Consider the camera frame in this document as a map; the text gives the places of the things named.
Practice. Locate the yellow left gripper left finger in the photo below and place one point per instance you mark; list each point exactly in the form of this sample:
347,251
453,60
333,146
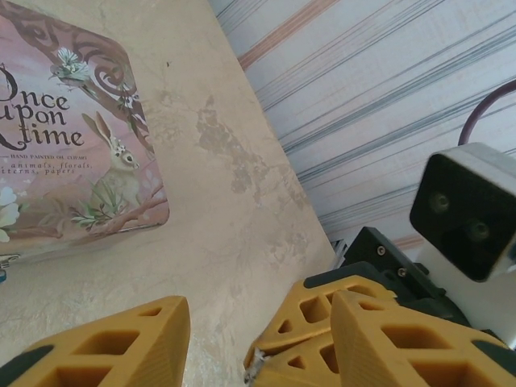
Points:
133,346

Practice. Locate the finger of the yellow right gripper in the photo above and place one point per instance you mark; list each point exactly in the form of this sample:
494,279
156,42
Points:
306,363
298,302

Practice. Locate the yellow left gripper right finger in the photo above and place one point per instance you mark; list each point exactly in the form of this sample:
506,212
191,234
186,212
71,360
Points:
403,354

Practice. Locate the small silver key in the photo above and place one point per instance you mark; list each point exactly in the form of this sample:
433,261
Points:
255,363

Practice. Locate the small blue padlock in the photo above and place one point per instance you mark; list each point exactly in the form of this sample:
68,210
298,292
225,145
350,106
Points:
2,275

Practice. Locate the pink illustrated tin box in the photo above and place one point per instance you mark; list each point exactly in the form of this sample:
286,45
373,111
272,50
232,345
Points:
80,161

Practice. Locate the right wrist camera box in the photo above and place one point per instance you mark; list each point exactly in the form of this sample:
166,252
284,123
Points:
459,209

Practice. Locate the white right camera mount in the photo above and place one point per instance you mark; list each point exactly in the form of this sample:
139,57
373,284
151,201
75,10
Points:
475,306

